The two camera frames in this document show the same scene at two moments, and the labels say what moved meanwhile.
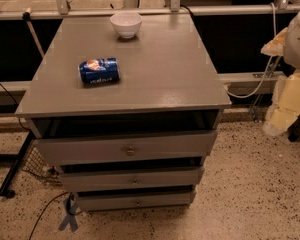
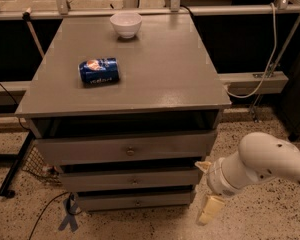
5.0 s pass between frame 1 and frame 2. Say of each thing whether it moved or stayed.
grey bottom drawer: stayed
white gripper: moved
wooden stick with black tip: stayed
